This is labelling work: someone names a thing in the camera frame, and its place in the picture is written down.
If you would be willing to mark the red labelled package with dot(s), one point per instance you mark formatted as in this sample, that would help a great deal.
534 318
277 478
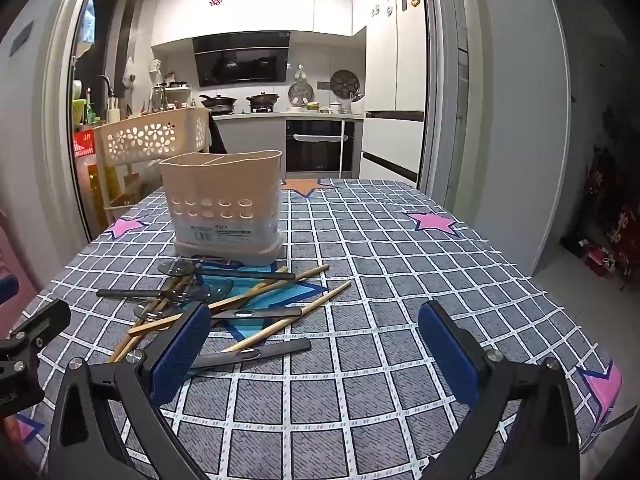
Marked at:
84 144

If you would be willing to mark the round metal steamer rack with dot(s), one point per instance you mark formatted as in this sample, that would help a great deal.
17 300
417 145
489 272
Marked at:
300 95

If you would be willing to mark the white refrigerator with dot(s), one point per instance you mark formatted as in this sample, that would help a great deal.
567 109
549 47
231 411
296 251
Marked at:
395 60

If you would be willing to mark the black wok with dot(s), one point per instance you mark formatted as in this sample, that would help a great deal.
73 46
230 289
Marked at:
218 102

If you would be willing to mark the round dark baking pan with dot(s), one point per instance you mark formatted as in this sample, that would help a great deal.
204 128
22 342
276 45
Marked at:
345 83

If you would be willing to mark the black range hood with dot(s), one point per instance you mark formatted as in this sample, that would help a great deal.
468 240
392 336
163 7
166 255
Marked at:
240 60

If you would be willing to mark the black built-in oven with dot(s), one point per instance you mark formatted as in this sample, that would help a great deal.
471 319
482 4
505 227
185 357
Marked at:
320 152

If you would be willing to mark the yellow oil bottle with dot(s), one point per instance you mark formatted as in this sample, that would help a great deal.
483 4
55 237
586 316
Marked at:
96 182

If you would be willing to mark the black kitchen faucet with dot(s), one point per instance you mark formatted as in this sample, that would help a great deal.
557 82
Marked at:
106 87

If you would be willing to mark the white upper cabinets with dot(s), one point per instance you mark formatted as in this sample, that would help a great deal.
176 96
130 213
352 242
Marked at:
250 15

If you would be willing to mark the beige plastic utensil holder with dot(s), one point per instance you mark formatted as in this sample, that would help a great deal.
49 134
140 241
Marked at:
220 185

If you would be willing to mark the black lidded pot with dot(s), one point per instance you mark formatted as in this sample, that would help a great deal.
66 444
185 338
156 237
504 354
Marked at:
262 101

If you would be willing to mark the pink striped cloth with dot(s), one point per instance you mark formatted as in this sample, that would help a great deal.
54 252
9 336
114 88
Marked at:
6 245

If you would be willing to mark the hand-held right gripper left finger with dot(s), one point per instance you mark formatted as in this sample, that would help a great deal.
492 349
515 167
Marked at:
180 350

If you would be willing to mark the beige flower-cutout basket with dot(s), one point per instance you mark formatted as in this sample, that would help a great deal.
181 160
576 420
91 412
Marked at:
150 135

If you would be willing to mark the white hanging plastic bag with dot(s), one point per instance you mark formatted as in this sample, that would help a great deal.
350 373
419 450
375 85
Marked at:
129 75

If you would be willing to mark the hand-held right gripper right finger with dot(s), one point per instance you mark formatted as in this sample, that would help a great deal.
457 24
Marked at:
445 355

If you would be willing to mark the green plastic basket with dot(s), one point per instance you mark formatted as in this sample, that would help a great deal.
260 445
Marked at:
79 111

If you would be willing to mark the grey sliding door frame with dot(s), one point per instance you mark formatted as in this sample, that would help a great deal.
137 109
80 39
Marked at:
442 85

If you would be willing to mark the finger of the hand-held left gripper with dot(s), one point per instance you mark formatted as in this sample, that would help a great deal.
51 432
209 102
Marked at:
47 317
7 291

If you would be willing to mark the red festive decorations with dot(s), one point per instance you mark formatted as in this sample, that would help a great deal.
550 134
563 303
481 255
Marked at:
607 210

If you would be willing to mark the checked star-print tablecloth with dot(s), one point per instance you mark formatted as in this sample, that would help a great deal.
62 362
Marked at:
400 310

